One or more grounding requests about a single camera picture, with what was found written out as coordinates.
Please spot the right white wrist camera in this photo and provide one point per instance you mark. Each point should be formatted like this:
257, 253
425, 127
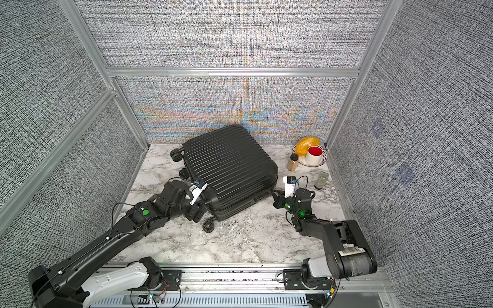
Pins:
290, 185

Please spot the white cup red inside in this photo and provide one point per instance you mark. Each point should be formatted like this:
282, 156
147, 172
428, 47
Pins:
314, 156

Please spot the aluminium enclosure frame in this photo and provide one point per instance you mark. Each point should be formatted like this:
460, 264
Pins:
24, 194

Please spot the white slotted cable duct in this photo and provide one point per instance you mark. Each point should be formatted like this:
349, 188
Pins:
205, 300

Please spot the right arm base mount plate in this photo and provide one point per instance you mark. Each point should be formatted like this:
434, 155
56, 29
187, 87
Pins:
301, 279

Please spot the brown spice jar black lid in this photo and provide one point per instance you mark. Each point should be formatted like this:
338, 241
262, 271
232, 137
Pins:
293, 162

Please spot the white patterned plate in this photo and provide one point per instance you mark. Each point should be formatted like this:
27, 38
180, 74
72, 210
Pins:
302, 159

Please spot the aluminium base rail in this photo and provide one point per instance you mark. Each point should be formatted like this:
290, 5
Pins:
263, 278

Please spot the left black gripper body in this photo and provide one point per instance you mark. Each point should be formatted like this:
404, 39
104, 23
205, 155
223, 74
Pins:
191, 211

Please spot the black ribbed hard-shell suitcase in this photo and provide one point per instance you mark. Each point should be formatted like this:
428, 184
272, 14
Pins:
237, 173

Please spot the yellow bread loaf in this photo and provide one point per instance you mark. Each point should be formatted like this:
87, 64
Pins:
302, 147

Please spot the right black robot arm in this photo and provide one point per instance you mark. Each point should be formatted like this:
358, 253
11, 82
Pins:
346, 251

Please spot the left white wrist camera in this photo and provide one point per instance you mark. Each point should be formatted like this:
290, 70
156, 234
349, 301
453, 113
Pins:
198, 186

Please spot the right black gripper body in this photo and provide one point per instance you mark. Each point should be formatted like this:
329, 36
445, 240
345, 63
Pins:
288, 204

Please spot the clear glass jar lying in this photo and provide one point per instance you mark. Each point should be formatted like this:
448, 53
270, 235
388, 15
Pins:
321, 182

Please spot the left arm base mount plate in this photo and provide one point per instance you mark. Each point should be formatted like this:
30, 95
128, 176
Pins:
168, 280

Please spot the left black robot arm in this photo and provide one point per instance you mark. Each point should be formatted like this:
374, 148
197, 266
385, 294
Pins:
71, 282

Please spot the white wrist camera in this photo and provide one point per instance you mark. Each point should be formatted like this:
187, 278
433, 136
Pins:
198, 186
290, 185

